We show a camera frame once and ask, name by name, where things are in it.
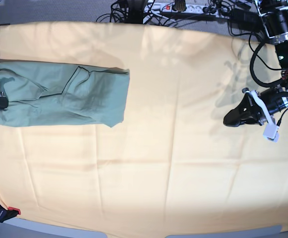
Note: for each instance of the yellow table cloth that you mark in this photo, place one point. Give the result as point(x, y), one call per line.
point(171, 167)

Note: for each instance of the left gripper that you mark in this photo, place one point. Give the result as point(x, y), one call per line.
point(248, 111)

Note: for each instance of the black power adapter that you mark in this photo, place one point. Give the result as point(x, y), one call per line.
point(241, 16)

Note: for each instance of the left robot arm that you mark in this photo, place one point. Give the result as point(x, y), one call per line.
point(268, 25)

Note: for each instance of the white power strip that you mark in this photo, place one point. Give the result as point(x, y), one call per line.
point(171, 8)

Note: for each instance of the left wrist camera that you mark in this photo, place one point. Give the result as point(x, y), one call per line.
point(271, 132)

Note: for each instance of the green T-shirt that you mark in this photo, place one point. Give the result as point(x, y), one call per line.
point(45, 93)

